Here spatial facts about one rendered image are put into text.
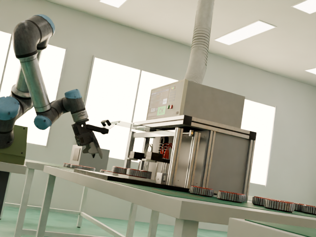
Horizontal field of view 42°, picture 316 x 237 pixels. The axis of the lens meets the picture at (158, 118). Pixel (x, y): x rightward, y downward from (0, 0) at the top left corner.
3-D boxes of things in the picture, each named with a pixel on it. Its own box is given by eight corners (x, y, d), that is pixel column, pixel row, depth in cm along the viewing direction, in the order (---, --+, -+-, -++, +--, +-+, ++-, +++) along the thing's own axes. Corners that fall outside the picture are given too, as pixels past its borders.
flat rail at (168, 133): (177, 135, 200) (177, 129, 201) (131, 138, 257) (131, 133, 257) (179, 136, 201) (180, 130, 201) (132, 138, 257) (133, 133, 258)
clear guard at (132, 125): (109, 129, 218) (111, 118, 219) (96, 130, 240) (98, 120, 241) (163, 140, 231) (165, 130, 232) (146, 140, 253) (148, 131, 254)
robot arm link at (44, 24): (-1, 112, 207) (19, 15, 178) (16, 99, 220) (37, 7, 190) (20, 123, 207) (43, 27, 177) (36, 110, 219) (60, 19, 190)
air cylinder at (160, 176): (160, 183, 212) (162, 172, 213) (154, 182, 219) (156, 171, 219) (169, 185, 214) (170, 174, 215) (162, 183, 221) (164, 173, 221)
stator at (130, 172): (130, 176, 203) (131, 168, 204) (122, 174, 213) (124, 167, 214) (151, 179, 208) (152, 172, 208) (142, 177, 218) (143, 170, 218)
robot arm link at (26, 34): (21, 26, 167) (52, 131, 188) (35, 19, 176) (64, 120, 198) (-3, 28, 171) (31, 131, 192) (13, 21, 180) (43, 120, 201)
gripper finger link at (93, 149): (92, 162, 194) (84, 146, 198) (104, 157, 197) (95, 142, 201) (92, 159, 192) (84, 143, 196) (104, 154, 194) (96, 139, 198)
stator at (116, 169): (116, 173, 225) (117, 166, 225) (107, 171, 234) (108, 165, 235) (134, 176, 231) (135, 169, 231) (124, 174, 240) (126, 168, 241)
